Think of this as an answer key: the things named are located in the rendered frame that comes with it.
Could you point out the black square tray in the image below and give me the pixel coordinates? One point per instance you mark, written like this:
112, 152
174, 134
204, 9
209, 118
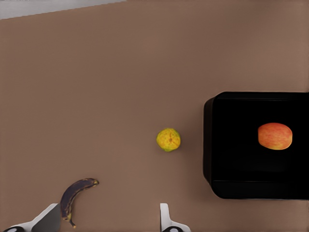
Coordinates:
256, 169

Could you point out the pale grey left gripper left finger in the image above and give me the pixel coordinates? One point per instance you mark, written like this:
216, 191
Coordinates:
47, 218

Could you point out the red-orange apple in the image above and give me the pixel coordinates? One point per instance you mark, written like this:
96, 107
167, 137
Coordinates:
275, 136

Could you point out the overripe dark brown banana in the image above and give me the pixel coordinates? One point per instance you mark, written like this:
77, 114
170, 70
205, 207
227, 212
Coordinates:
71, 195

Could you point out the yellow-green round citrus fruit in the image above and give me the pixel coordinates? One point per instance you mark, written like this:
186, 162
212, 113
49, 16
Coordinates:
168, 140

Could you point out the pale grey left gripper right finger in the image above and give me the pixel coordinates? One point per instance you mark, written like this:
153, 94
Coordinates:
165, 217

